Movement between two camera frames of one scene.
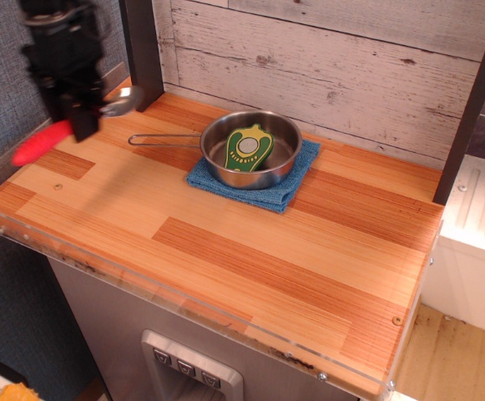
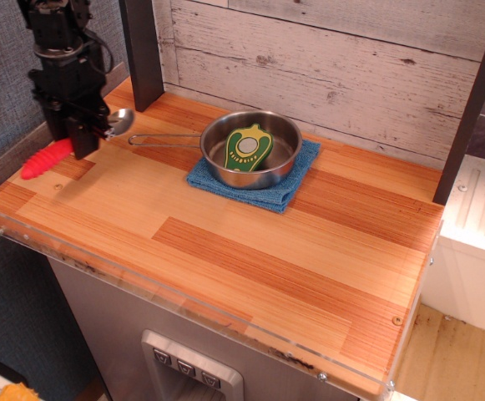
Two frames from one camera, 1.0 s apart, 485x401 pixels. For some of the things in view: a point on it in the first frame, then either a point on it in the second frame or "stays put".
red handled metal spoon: (123, 101) to (119, 120)
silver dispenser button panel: (181, 373) stays put
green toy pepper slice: (246, 148) stays put
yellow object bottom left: (17, 392) stays put
